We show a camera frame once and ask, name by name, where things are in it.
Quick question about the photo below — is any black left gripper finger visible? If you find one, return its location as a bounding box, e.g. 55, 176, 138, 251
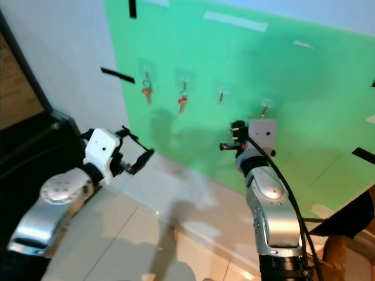
116, 125, 148, 150
129, 150, 156, 175

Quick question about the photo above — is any orange headed hanging key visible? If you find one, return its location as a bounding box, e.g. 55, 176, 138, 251
178, 88, 189, 114
141, 79, 153, 106

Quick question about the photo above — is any long black tape strip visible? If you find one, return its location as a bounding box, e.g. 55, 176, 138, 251
352, 148, 375, 166
100, 67, 135, 84

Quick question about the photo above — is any black glass table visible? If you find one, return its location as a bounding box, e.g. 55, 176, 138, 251
0, 108, 88, 258

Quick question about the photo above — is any long white tape strip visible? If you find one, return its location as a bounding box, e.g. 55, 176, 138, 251
204, 11, 268, 33

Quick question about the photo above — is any large brown cardboard box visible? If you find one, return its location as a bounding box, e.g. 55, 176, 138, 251
0, 35, 45, 131

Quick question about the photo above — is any black top wooden stand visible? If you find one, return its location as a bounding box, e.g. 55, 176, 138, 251
299, 186, 375, 281

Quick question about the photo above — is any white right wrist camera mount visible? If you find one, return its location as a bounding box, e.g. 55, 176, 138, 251
247, 118, 278, 159

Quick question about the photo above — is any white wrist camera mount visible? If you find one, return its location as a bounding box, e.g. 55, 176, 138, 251
247, 118, 278, 159
84, 128, 124, 178

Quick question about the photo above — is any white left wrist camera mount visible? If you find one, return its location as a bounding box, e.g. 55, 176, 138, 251
84, 128, 124, 178

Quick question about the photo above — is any clear adhesive wall hook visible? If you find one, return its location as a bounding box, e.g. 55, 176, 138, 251
139, 59, 155, 81
216, 83, 230, 105
260, 98, 277, 118
179, 70, 195, 90

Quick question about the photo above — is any green wall board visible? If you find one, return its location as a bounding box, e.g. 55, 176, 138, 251
103, 0, 375, 216

